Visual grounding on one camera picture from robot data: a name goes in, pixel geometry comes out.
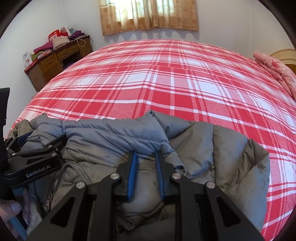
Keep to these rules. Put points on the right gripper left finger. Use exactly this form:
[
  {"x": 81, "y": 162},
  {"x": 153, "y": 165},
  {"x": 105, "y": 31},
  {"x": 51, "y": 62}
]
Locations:
[{"x": 88, "y": 212}]

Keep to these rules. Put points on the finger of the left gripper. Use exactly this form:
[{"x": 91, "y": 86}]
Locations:
[
  {"x": 51, "y": 149},
  {"x": 16, "y": 143}
]

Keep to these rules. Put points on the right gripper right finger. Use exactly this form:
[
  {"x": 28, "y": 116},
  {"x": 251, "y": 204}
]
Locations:
[{"x": 203, "y": 211}]

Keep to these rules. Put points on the grey puffer jacket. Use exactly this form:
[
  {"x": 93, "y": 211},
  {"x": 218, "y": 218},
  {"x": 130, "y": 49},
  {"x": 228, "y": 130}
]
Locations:
[{"x": 202, "y": 152}]

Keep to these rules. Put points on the person left hand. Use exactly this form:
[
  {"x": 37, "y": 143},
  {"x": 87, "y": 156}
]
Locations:
[{"x": 10, "y": 209}]

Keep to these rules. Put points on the brown wooden desk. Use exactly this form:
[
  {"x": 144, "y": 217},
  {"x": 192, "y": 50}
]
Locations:
[{"x": 45, "y": 68}]

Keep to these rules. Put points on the white greeting card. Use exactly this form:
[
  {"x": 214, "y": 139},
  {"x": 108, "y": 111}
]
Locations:
[{"x": 27, "y": 59}]

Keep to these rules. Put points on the green folded garment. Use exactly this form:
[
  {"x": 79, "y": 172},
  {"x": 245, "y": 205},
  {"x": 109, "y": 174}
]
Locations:
[{"x": 34, "y": 56}]

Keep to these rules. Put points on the magenta folded garment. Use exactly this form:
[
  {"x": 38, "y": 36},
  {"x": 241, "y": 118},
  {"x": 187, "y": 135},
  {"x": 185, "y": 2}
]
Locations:
[{"x": 44, "y": 47}]

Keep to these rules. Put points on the pink beige folded garment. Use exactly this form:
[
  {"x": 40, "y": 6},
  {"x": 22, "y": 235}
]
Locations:
[{"x": 60, "y": 41}]

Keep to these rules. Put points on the purple folded garment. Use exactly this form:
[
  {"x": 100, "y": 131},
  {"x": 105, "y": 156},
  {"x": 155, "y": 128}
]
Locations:
[{"x": 76, "y": 35}]

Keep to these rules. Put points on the red cardboard box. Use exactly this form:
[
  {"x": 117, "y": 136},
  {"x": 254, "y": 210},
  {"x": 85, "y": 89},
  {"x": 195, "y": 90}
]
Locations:
[{"x": 58, "y": 33}]

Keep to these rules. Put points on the red plaid bed sheet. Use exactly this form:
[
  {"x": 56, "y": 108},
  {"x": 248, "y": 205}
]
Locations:
[{"x": 193, "y": 81}]

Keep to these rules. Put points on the beige window curtain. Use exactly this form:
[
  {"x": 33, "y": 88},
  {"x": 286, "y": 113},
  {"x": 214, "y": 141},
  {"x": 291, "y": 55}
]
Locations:
[{"x": 125, "y": 16}]

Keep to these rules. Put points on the pink floral folded quilt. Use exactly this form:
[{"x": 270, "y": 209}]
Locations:
[{"x": 282, "y": 73}]

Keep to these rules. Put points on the wooden headboard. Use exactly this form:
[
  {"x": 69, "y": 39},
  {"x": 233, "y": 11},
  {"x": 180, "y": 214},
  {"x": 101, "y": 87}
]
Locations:
[{"x": 286, "y": 56}]

